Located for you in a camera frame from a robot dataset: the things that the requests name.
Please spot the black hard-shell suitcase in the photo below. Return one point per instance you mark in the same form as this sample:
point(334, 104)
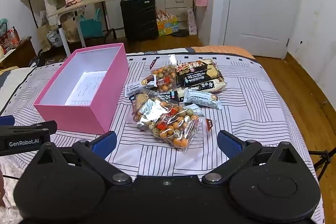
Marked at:
point(139, 18)

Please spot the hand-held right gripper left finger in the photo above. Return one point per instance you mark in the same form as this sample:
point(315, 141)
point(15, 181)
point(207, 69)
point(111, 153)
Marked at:
point(105, 144)

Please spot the white paper sheet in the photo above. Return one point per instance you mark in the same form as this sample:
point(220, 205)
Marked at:
point(86, 87)

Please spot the wooden folding table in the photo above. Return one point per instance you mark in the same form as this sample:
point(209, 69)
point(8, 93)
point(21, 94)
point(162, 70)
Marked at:
point(92, 1)

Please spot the small white snack bar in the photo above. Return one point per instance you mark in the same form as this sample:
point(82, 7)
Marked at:
point(202, 98)
point(135, 87)

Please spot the black slippers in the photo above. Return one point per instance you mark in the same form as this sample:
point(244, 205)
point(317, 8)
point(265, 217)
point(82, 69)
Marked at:
point(181, 34)

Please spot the cream instant noodle pack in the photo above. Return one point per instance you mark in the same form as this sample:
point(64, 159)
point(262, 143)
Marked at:
point(210, 86)

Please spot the brown paper bag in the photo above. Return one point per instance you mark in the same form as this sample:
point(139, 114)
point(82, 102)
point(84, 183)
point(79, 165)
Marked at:
point(71, 29)
point(44, 37)

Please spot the teal shopping bag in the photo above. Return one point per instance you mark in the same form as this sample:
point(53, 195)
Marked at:
point(90, 27)

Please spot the black snack packet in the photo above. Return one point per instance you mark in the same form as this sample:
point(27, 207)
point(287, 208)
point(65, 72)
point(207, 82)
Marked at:
point(170, 95)

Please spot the white plastic bag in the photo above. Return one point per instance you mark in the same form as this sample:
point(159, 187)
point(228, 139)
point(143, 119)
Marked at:
point(55, 39)

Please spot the red printed bag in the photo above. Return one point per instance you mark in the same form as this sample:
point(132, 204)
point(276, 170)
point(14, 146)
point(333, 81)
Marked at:
point(9, 39)

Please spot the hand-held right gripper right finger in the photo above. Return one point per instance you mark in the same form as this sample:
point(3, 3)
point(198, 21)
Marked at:
point(229, 144)

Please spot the dark wooden nightstand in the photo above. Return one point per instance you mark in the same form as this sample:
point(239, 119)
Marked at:
point(21, 53)

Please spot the black cracker packet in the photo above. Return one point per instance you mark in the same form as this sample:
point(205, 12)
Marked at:
point(194, 67)

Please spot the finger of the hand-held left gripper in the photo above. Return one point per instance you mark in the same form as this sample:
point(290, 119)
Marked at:
point(6, 121)
point(31, 127)

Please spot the black tripod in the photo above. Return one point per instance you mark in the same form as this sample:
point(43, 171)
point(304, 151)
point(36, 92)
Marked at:
point(324, 161)

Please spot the tall white packet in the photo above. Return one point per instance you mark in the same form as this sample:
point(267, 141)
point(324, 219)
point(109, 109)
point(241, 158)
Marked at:
point(192, 23)

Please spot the clear bag of coated peanuts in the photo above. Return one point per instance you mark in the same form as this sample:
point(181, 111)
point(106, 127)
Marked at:
point(178, 132)
point(165, 77)
point(147, 111)

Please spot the orange blanket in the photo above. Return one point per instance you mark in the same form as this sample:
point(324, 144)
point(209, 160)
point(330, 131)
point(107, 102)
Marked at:
point(223, 50)

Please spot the colourful tissue box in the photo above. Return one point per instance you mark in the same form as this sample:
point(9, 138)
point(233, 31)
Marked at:
point(168, 26)

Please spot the pink cardboard box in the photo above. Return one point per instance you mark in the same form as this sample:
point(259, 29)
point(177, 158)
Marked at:
point(76, 117)

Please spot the striped bed sheet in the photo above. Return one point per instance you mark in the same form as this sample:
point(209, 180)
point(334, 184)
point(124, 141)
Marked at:
point(262, 108)

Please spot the white door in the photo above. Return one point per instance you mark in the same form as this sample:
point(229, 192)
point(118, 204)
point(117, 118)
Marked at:
point(262, 8)

